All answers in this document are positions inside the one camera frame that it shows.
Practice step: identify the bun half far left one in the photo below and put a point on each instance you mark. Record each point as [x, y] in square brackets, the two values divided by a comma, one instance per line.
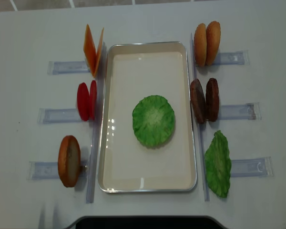
[200, 45]

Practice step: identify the bun half far right one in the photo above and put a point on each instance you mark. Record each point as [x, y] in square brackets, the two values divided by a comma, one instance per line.
[213, 36]

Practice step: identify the brown meat patty left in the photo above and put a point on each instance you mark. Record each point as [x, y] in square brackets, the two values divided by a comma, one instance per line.
[198, 101]

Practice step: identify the red tomato slice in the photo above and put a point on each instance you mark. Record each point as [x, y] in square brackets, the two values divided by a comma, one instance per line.
[83, 101]
[92, 99]

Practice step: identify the clear acrylic rack right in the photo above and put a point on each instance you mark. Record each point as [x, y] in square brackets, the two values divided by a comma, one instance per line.
[258, 167]

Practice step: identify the orange cheese slice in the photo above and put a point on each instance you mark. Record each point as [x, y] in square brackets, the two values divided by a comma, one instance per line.
[98, 54]
[90, 50]

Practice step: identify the green lettuce leaf on tray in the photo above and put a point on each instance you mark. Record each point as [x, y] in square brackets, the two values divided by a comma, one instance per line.
[153, 121]

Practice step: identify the clear acrylic rack left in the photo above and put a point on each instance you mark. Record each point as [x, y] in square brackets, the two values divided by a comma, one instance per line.
[88, 164]

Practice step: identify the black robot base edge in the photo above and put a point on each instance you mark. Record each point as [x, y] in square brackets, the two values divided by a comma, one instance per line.
[148, 222]

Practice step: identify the orange cheese slice right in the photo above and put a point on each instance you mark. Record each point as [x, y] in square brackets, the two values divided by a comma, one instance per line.
[98, 54]

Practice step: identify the bread bun slice near left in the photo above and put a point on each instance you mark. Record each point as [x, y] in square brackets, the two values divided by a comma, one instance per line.
[69, 161]

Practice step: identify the orange cheese slice left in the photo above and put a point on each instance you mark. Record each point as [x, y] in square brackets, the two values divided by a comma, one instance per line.
[90, 50]

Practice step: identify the brown meat patty right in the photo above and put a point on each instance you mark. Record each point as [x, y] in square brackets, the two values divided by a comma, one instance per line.
[212, 100]

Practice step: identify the bun half one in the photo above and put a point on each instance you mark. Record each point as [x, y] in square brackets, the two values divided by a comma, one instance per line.
[213, 36]
[200, 45]

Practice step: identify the green lettuce leaf standing right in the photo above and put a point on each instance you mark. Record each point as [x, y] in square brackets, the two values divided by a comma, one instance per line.
[218, 165]

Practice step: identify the clear acrylic rack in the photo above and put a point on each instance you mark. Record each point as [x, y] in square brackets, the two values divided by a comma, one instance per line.
[88, 164]
[258, 167]

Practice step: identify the brown meat patty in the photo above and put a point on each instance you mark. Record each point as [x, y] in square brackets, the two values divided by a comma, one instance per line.
[198, 101]
[212, 100]

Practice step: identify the white rectangular metal tray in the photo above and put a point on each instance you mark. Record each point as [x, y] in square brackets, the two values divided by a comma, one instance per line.
[133, 72]

